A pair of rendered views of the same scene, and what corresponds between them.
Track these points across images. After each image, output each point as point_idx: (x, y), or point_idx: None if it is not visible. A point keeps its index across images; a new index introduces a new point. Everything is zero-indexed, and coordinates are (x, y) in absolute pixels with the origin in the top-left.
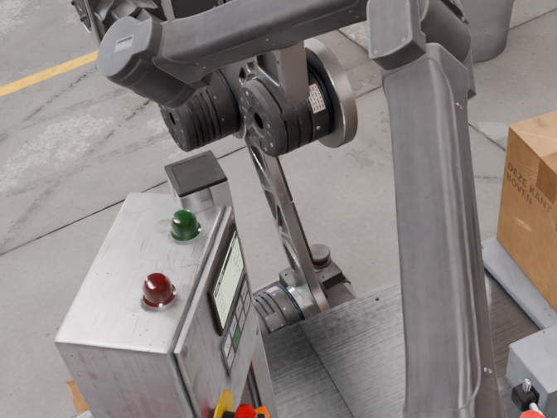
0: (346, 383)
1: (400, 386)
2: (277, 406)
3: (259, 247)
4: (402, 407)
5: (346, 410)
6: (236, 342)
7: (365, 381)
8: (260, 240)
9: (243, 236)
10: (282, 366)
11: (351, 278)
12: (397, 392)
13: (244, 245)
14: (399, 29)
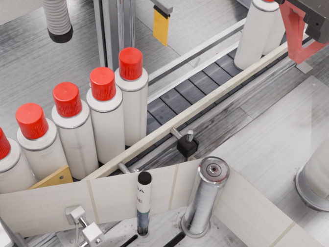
0: (138, 11)
1: (174, 9)
2: (95, 28)
3: (36, 6)
4: (177, 19)
5: (143, 25)
6: None
7: (151, 9)
8: (37, 3)
9: (25, 1)
10: (92, 7)
11: None
12: (173, 12)
13: (26, 6)
14: None
